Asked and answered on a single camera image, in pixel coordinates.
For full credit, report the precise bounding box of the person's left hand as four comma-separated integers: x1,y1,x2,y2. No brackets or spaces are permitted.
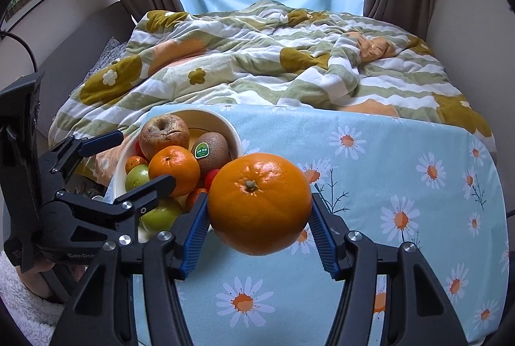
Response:
16,263,79,304

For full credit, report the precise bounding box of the person's left forearm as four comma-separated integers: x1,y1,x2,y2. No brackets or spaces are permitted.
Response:
0,253,65,334

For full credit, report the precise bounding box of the small green apple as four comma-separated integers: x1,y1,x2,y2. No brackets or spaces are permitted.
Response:
125,164,151,192

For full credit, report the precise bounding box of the light blue daisy tablecloth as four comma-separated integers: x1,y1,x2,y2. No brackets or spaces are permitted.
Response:
97,102,510,346

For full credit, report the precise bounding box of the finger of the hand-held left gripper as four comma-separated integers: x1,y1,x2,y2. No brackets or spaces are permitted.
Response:
38,130,125,186
44,174,178,250

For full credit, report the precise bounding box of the large green apple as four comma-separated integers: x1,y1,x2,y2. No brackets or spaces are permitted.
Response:
139,198,183,233

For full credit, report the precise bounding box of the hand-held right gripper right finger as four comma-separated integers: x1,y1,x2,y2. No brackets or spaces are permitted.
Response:
308,193,469,346

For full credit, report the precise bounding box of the small mandarin orange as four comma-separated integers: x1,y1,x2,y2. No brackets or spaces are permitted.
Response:
125,155,149,175

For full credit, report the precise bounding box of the black cable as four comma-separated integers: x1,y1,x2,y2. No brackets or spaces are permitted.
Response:
0,30,39,75

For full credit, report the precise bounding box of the cream fruit bowl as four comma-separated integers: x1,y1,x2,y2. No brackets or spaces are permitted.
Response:
108,108,244,246

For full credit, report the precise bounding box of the grey patterned bed sheet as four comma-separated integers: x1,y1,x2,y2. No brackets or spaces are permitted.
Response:
82,37,128,87

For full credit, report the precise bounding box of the kiwi with green sticker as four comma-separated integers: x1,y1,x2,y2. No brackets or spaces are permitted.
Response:
191,132,232,180

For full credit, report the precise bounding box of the large orange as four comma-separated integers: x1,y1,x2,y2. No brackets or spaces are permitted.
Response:
148,145,201,198
208,153,313,256

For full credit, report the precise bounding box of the wrinkled brown apple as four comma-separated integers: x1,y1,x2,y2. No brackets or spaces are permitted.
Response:
139,114,191,162

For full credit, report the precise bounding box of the flower print striped blanket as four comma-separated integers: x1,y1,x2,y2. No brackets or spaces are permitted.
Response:
48,0,496,186

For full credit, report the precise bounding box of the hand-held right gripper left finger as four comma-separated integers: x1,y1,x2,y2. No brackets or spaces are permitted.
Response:
49,192,210,346

